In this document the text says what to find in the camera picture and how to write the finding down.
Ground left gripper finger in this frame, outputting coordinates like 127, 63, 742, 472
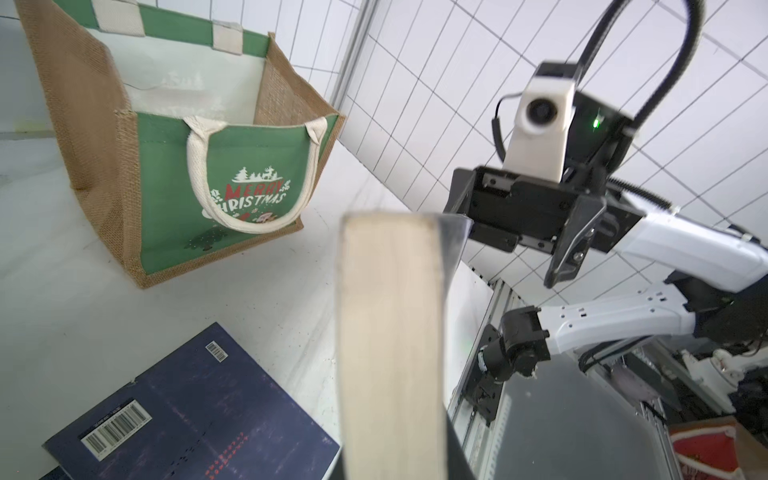
446, 414, 475, 480

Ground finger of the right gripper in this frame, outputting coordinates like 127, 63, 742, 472
544, 193, 607, 288

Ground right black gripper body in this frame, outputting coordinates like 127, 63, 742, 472
442, 164, 646, 253

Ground black book white characters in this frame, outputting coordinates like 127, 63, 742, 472
335, 211, 472, 479

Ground navy book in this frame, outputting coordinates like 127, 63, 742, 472
43, 323, 340, 479

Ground green jute canvas bag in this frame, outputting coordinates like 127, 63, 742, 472
16, 1, 344, 288

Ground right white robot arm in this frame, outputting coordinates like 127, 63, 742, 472
446, 166, 767, 422

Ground red white bag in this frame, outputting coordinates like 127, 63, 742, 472
669, 416, 767, 479

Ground aluminium mounting rail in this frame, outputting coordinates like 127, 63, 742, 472
448, 280, 521, 479

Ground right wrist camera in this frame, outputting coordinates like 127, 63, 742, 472
502, 62, 582, 183

